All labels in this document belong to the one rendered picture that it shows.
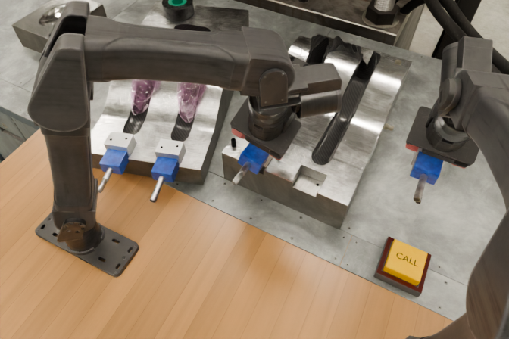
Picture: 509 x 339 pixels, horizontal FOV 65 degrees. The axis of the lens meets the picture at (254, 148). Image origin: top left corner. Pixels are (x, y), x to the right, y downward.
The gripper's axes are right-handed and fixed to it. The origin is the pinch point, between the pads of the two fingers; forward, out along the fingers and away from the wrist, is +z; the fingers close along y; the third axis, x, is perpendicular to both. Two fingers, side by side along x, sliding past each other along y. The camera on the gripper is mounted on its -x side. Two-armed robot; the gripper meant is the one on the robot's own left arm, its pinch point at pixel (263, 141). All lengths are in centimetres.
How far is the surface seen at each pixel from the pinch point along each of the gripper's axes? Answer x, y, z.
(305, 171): -0.5, -9.3, 4.8
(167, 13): -22.3, 41.2, 17.4
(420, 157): -10.9, -25.3, -3.3
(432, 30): -168, -33, 150
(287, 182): 3.7, -7.5, 3.0
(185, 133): 3.6, 17.2, 12.0
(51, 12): -11, 76, 29
